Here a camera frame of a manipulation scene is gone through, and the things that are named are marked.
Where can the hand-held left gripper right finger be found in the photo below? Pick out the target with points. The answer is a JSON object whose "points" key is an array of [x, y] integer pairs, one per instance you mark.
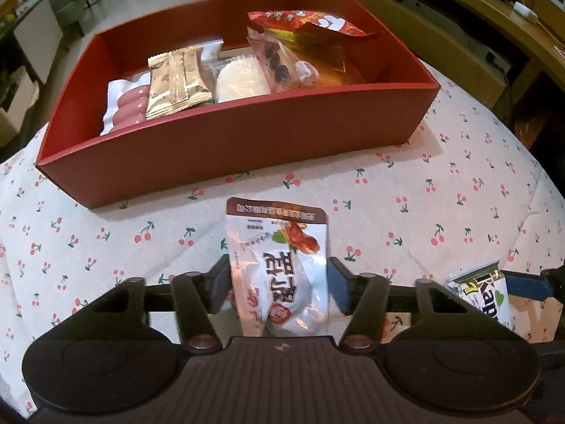
{"points": [[340, 287]]}

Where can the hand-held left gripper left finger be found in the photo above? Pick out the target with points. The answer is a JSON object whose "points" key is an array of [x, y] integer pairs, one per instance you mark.
{"points": [[219, 287]]}

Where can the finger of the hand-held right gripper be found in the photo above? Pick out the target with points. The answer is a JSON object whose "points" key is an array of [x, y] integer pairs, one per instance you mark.
{"points": [[529, 287]]}

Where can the green and white snack packet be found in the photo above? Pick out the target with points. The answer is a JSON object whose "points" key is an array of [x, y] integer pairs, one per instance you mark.
{"points": [[481, 296]]}

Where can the white pouch with red fruit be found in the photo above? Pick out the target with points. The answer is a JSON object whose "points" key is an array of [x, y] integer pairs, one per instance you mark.
{"points": [[273, 247]]}

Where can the red cardboard box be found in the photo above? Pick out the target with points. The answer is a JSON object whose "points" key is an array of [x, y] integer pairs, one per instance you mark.
{"points": [[220, 163]]}

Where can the pink sausage packet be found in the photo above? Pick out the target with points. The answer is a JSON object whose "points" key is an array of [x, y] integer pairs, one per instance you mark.
{"points": [[130, 106]]}

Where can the gold foil snack packet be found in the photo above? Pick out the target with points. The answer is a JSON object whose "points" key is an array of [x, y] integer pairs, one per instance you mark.
{"points": [[176, 84]]}

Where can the white bun clear packet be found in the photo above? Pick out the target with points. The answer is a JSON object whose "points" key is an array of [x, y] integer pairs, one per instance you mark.
{"points": [[242, 79]]}

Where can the brown cake clear packet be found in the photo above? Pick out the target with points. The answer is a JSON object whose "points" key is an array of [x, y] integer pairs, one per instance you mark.
{"points": [[326, 70]]}

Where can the red snack packet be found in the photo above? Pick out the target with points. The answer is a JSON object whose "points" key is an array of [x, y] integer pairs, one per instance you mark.
{"points": [[326, 22]]}

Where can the cherry print tablecloth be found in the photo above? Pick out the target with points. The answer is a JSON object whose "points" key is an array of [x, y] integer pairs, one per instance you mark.
{"points": [[397, 176]]}

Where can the white power adapter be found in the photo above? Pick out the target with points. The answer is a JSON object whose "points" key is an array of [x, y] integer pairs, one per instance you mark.
{"points": [[526, 12]]}

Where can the white side table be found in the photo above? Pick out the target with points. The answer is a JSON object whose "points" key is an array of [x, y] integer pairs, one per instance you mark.
{"points": [[35, 35]]}

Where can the grey chair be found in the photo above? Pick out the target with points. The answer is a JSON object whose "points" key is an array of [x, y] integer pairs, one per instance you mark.
{"points": [[66, 0]]}

